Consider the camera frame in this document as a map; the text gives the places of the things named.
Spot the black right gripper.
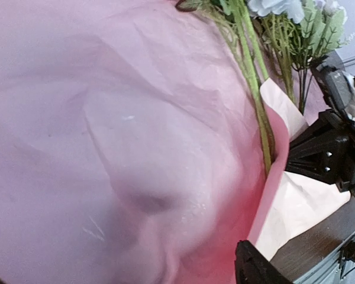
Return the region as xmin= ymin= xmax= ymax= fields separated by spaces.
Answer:
xmin=285 ymin=109 xmax=355 ymax=192

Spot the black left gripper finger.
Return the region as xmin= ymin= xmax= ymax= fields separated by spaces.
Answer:
xmin=234 ymin=240 xmax=292 ymax=284

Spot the fake flower bouquet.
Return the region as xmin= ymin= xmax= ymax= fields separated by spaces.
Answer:
xmin=175 ymin=1 xmax=352 ymax=172

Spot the pink wrapping paper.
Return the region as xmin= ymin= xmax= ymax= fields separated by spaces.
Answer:
xmin=0 ymin=0 xmax=353 ymax=284

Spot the aluminium front rail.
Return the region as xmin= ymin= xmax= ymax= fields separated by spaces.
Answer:
xmin=292 ymin=220 xmax=355 ymax=284

